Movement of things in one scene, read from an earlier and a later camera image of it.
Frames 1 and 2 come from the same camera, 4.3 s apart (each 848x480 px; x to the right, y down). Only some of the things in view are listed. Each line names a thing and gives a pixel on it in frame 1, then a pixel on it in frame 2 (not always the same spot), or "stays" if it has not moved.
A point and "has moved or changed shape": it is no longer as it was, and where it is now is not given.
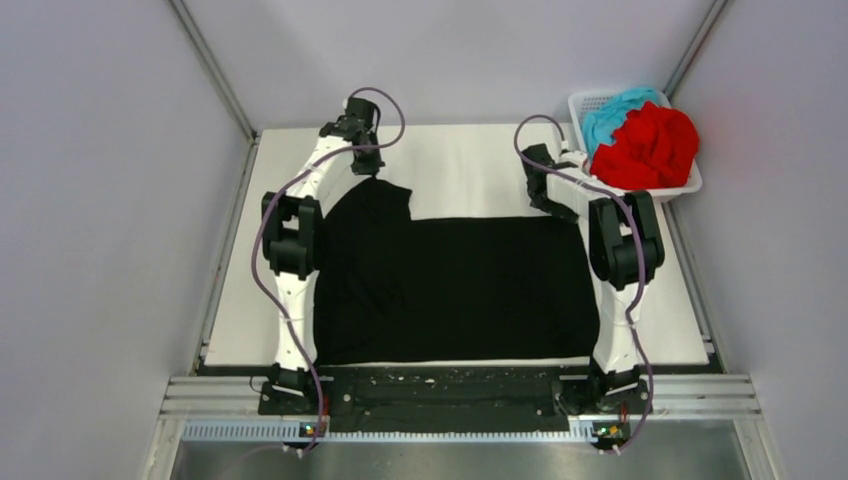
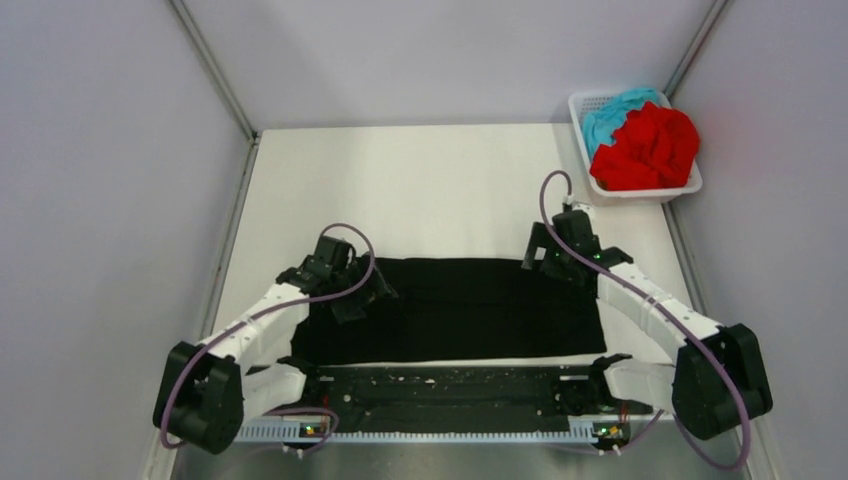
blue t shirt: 606,114 stays
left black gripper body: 367,162 → 347,304
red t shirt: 654,148 stays
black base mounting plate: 456,391 stays
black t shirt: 396,291 has moved or changed shape
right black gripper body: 545,205 → 554,261
